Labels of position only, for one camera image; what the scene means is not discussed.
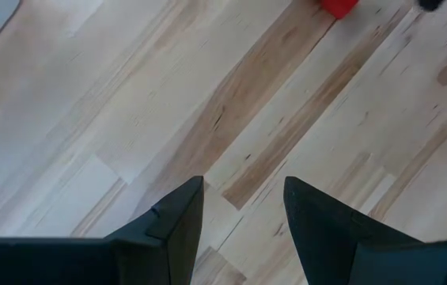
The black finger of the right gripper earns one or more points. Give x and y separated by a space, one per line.
430 4

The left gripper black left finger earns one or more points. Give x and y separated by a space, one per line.
152 245

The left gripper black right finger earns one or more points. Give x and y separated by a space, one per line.
342 245

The small red wooden cube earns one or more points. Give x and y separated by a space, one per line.
339 6

